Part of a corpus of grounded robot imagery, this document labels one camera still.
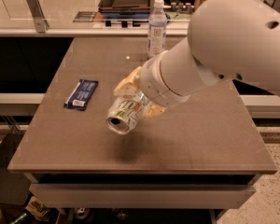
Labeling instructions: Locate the white green 7up can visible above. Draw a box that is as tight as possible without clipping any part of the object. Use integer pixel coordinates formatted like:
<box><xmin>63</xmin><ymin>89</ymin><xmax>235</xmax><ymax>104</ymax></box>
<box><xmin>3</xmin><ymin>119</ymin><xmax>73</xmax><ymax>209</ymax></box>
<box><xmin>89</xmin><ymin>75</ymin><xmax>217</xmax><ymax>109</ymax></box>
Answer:
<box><xmin>106</xmin><ymin>92</ymin><xmax>149</xmax><ymax>135</ymax></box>

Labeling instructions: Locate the left metal glass bracket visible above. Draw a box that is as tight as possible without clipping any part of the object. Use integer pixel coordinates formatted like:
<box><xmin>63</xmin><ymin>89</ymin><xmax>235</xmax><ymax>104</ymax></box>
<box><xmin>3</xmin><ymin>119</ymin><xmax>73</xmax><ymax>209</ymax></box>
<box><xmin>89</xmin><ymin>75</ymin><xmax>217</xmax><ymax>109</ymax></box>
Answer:
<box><xmin>26</xmin><ymin>0</ymin><xmax>49</xmax><ymax>33</ymax></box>

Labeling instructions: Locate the clear plastic water bottle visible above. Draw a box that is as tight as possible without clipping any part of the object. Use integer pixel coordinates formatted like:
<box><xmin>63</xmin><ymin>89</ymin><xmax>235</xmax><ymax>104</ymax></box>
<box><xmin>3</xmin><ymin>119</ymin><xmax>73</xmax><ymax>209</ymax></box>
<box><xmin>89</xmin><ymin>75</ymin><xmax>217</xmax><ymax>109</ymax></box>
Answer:
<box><xmin>147</xmin><ymin>0</ymin><xmax>167</xmax><ymax>58</ymax></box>

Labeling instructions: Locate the brown paper bag below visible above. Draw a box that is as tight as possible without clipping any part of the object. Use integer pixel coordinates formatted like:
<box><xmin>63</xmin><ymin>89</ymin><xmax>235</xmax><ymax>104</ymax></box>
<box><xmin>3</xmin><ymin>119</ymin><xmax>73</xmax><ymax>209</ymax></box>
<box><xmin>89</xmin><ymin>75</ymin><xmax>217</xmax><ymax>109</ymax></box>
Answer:
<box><xmin>25</xmin><ymin>196</ymin><xmax>50</xmax><ymax>222</ymax></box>

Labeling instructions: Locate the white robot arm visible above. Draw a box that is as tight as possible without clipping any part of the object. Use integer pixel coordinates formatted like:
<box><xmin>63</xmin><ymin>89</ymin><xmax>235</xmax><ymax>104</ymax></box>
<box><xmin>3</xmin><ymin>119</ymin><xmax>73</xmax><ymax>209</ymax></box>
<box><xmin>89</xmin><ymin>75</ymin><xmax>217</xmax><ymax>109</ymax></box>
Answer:
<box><xmin>114</xmin><ymin>0</ymin><xmax>280</xmax><ymax>116</ymax></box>

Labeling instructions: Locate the green glass bottle below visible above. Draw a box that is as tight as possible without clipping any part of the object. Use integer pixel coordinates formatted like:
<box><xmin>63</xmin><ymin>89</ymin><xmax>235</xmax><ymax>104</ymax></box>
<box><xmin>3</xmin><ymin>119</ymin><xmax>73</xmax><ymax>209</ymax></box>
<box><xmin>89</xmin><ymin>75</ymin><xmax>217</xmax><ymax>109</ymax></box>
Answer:
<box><xmin>8</xmin><ymin>211</ymin><xmax>35</xmax><ymax>224</ymax></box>

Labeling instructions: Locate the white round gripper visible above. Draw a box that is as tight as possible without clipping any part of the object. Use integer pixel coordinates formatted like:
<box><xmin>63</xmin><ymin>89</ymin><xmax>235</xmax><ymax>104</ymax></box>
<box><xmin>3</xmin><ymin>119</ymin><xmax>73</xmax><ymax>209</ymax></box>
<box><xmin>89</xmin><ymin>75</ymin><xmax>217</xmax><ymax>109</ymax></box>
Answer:
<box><xmin>113</xmin><ymin>50</ymin><xmax>189</xmax><ymax>119</ymax></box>

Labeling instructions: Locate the blue snack bar wrapper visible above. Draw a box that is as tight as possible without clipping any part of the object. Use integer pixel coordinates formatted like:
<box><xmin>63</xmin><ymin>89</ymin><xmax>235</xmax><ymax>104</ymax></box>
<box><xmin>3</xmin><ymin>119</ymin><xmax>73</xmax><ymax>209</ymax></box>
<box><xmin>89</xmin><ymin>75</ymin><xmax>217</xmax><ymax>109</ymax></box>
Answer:
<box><xmin>63</xmin><ymin>79</ymin><xmax>98</xmax><ymax>111</ymax></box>

